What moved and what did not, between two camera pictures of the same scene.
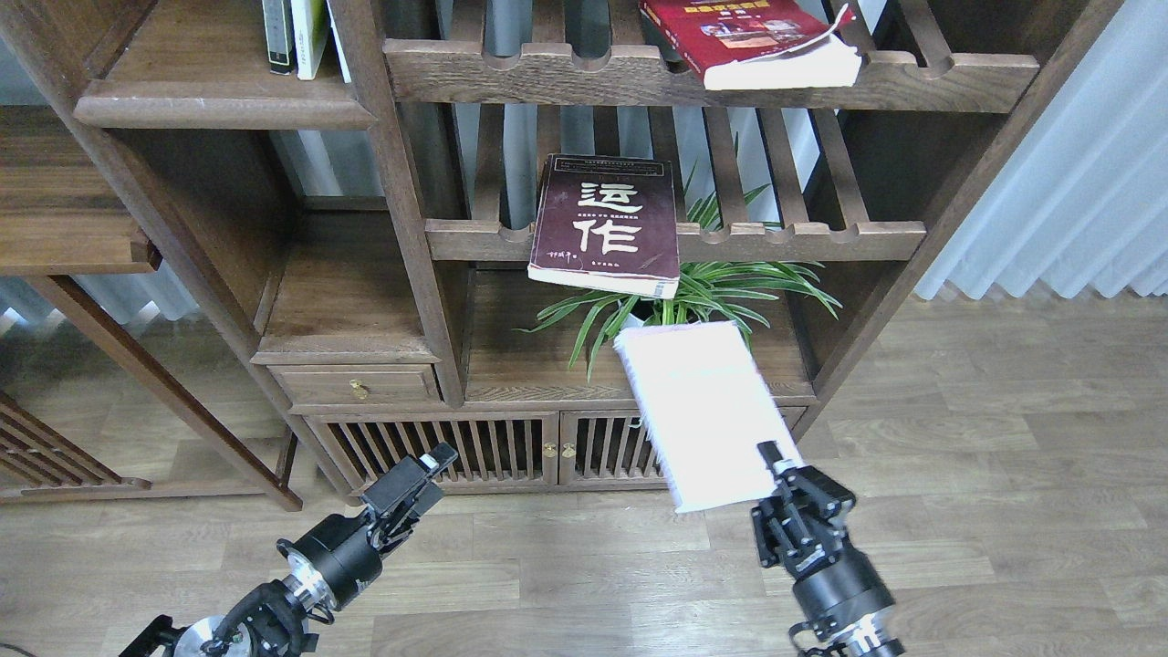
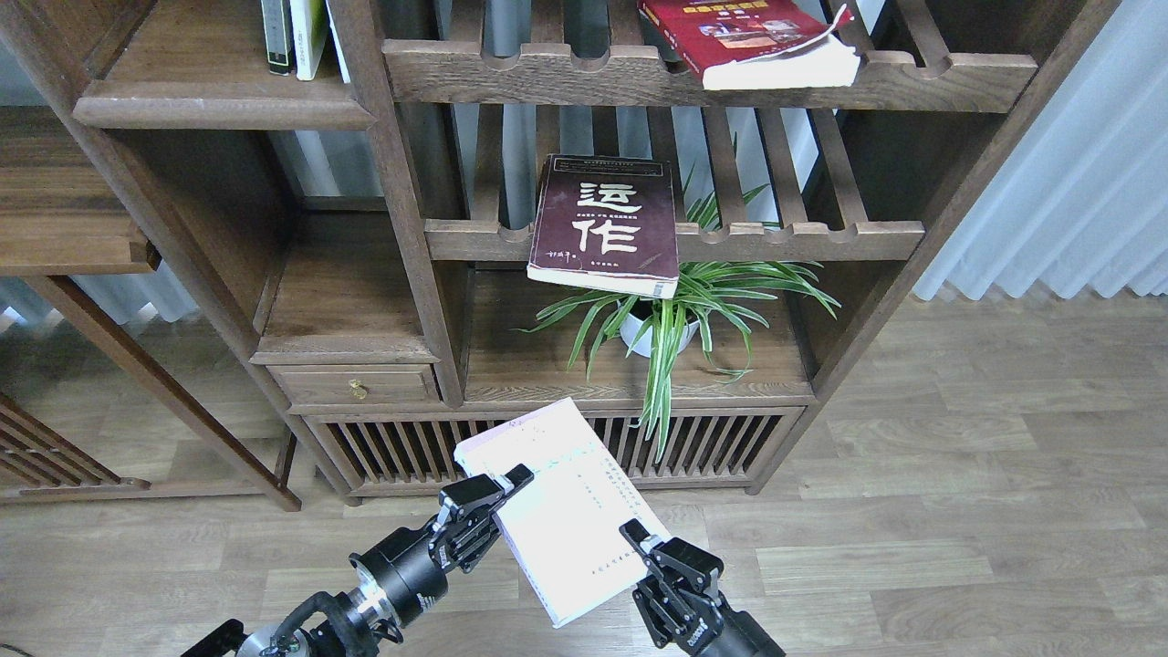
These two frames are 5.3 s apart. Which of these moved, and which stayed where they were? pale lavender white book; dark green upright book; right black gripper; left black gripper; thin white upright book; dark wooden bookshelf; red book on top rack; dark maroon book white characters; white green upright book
Moved: left black gripper; right black gripper; pale lavender white book
Stayed: dark maroon book white characters; white green upright book; thin white upright book; dark wooden bookshelf; red book on top rack; dark green upright book
